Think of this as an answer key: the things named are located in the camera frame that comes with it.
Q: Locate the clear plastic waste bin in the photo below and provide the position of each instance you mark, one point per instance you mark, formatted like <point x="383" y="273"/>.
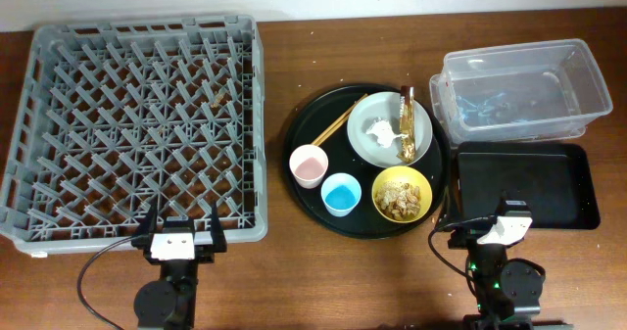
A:
<point x="537" y="91"/>

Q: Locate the wooden chopstick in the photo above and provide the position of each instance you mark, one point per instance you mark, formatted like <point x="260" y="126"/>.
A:
<point x="338" y="122"/>

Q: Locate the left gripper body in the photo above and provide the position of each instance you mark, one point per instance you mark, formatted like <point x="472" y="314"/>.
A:
<point x="201" y="251"/>

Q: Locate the white tissue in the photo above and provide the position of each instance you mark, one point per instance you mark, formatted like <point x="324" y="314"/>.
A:
<point x="383" y="132"/>

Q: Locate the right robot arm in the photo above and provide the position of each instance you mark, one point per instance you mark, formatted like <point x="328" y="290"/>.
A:
<point x="507" y="291"/>

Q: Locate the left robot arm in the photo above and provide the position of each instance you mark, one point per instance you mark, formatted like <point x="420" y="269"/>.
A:
<point x="169" y="302"/>

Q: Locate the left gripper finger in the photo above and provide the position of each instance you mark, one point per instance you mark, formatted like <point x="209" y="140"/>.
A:
<point x="218" y="238"/>
<point x="142" y="236"/>

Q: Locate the grey ceramic plate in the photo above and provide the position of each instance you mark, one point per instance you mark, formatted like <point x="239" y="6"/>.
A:
<point x="386" y="106"/>

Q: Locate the black rectangular tray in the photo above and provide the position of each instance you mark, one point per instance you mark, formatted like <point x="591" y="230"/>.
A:
<point x="553" y="179"/>

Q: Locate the grey plastic dishwasher rack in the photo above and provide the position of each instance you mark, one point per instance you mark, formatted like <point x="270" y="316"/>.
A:
<point x="116" y="119"/>

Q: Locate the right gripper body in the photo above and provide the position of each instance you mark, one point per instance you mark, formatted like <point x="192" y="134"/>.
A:
<point x="469" y="235"/>

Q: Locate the pink plastic cup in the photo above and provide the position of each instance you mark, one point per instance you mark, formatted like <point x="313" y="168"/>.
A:
<point x="308" y="164"/>

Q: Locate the light blue plastic cup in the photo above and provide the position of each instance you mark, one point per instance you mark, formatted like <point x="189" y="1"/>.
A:
<point x="340" y="193"/>

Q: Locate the gold snack wrapper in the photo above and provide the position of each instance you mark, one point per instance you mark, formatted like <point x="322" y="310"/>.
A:
<point x="407" y="132"/>

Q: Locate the food scraps pile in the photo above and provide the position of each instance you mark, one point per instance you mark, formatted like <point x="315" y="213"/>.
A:
<point x="399" y="201"/>

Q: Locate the yellow bowl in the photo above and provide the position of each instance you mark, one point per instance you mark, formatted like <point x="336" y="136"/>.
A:
<point x="408" y="175"/>

